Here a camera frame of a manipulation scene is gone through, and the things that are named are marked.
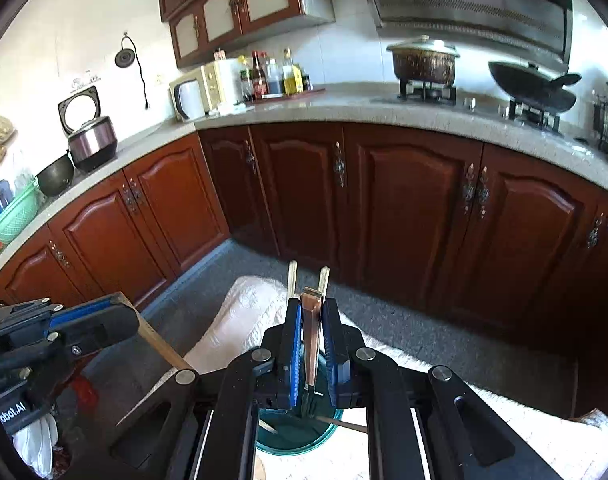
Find steel range hood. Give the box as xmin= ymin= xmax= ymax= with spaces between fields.
xmin=350 ymin=0 xmax=576 ymax=74

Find open silver rice cooker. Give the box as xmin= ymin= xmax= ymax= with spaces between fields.
xmin=58 ymin=83 xmax=120 ymax=174

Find metal utensil handle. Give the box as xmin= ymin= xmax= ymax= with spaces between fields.
xmin=300 ymin=287 xmax=328 ymax=419

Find black inner pot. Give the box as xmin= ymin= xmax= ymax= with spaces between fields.
xmin=35 ymin=152 xmax=76 ymax=198

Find white floral cup teal rim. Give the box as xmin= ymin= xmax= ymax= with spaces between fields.
xmin=255 ymin=350 xmax=346 ymax=457

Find brown wooden base cabinets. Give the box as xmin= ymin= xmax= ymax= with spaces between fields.
xmin=0 ymin=121 xmax=608 ymax=411

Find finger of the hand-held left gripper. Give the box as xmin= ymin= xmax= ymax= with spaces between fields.
xmin=46 ymin=294 xmax=136 ymax=334
xmin=58 ymin=309 xmax=141 ymax=359

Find black gas stove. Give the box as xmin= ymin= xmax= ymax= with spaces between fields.
xmin=383 ymin=81 xmax=569 ymax=137

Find brown wooden wall cabinets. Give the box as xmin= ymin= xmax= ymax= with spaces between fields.
xmin=156 ymin=0 xmax=336 ymax=71

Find cream microwave oven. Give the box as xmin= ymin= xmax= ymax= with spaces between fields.
xmin=168 ymin=61 xmax=228 ymax=124

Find brown pot with lid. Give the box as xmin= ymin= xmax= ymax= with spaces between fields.
xmin=386 ymin=34 xmax=461 ymax=89

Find white paper towel roll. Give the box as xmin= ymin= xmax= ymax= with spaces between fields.
xmin=218 ymin=57 xmax=243 ymax=107

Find black round plug with cable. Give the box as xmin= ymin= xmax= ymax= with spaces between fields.
xmin=114 ymin=32 xmax=151 ymax=110

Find dark sauce bottle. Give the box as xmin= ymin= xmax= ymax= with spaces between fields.
xmin=239 ymin=56 xmax=255 ymax=104

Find green plastic colander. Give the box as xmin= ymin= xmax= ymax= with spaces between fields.
xmin=0 ymin=177 xmax=41 ymax=245

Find red patterned cloth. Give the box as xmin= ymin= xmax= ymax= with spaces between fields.
xmin=58 ymin=374 xmax=101 ymax=412

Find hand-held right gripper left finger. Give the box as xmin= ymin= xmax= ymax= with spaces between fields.
xmin=109 ymin=298 xmax=304 ymax=480

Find red label sauce bottle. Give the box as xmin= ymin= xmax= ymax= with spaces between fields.
xmin=251 ymin=50 xmax=269 ymax=101

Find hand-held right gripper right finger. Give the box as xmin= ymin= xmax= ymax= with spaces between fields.
xmin=322 ymin=299 xmax=551 ymax=480

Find black wok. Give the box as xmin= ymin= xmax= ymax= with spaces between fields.
xmin=487 ymin=60 xmax=583 ymax=114

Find white quilted blanket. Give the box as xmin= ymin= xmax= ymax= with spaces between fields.
xmin=118 ymin=275 xmax=608 ymax=480

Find clear plastic bottle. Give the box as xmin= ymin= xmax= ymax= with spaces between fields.
xmin=266 ymin=58 xmax=285 ymax=96

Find white cloth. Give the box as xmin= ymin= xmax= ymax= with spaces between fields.
xmin=12 ymin=407 xmax=56 ymax=479

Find yellow oil bottle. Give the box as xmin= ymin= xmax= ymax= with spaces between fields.
xmin=282 ymin=48 xmax=305 ymax=96

